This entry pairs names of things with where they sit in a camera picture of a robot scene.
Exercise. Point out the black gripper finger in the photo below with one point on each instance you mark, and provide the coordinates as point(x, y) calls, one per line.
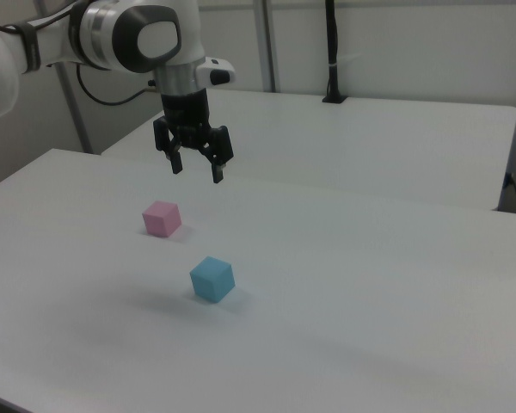
point(217, 170)
point(176, 161)

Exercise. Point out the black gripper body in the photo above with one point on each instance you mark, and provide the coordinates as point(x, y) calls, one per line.
point(185, 112)

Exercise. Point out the blue cube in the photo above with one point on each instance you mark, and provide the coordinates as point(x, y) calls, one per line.
point(211, 279)

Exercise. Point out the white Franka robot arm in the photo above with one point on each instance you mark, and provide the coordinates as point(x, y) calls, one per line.
point(112, 26)

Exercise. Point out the pink cube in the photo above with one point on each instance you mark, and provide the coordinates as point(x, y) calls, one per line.
point(161, 218)

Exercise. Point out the white side table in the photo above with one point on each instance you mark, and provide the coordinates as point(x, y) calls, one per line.
point(348, 142)

